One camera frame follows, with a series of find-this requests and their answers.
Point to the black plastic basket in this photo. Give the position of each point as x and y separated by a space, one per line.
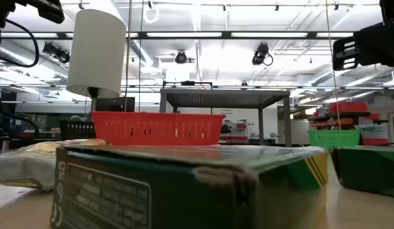
75 130

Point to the grey metal shelf riser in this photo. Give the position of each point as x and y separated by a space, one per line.
222 95

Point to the overhead frame beam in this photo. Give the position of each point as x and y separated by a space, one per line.
228 35

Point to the black ceiling spotlight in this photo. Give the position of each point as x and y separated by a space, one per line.
180 57
55 51
260 52

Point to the red plastic basket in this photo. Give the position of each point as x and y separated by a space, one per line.
158 128

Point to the dark green crayon box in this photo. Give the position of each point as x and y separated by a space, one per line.
368 171

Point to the crinkled snack bag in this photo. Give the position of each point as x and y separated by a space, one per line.
21 165

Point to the dark storage rack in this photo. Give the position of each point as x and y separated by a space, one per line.
343 114

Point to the crayon box torn green side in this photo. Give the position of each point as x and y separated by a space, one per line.
152 191

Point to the rack with red bins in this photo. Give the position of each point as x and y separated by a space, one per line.
241 126

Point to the black monitor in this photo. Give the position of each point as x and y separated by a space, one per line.
117 104

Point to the green plastic basket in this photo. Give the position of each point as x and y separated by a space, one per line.
333 138

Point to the red storage bin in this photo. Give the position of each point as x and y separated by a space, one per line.
347 107
375 142

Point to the clear plastic bin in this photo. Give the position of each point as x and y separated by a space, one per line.
373 130

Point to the white shade table lamp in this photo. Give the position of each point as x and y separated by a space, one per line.
98 47

